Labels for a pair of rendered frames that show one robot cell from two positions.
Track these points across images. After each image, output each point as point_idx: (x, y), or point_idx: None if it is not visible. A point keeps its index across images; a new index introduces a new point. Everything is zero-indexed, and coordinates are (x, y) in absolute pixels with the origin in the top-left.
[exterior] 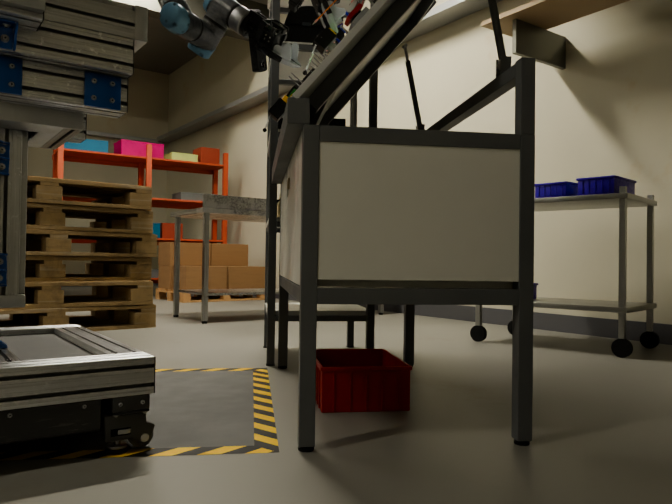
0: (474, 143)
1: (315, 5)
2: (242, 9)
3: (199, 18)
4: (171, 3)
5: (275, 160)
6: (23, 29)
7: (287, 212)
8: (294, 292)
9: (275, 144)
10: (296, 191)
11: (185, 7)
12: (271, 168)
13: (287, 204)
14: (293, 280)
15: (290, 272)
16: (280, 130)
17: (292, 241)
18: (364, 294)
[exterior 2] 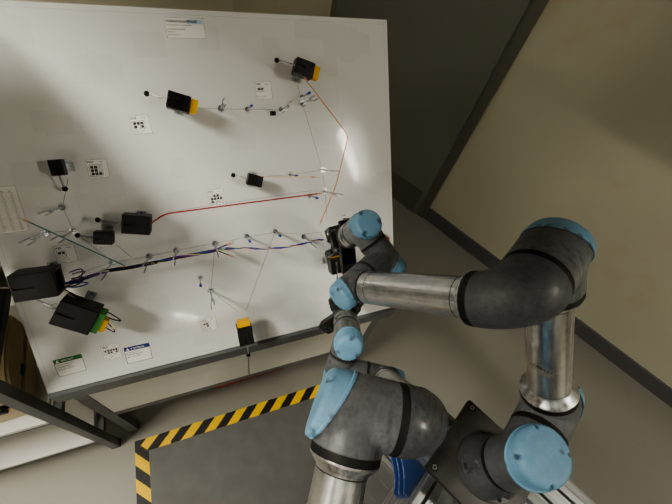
0: None
1: (338, 253)
2: (357, 317)
3: (370, 362)
4: (405, 378)
5: (205, 361)
6: None
7: (235, 361)
8: (323, 355)
9: (6, 386)
10: (333, 333)
11: (391, 368)
12: (27, 401)
13: (233, 359)
14: (312, 356)
15: (284, 363)
16: (310, 331)
17: (300, 352)
18: None
